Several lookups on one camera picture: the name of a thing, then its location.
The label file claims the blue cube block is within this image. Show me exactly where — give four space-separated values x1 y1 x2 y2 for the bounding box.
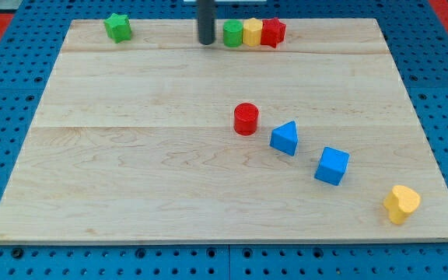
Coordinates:
314 146 350 186

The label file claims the green cylinder block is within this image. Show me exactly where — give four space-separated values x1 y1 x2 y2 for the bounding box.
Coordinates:
222 19 243 47

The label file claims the blue triangle block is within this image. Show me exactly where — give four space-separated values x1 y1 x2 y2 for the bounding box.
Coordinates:
270 121 298 156

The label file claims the red cylinder block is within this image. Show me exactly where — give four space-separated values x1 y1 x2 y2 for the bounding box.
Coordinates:
233 103 259 136

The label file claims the green star block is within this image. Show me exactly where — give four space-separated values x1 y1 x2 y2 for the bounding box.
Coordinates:
103 13 132 44

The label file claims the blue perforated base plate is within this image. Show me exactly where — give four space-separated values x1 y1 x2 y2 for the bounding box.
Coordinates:
0 1 448 279

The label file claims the red star block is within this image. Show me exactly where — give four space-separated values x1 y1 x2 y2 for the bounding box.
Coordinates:
261 17 286 48

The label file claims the yellow heart block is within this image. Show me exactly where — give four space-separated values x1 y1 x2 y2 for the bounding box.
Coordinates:
383 185 422 225

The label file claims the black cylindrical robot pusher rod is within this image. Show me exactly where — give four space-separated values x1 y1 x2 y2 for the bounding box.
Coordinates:
196 0 216 45

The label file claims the yellow hexagon block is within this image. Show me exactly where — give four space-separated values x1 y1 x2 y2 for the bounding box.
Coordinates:
242 18 263 47

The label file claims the light wooden board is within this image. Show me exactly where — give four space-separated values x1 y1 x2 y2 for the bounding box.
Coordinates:
0 19 448 245

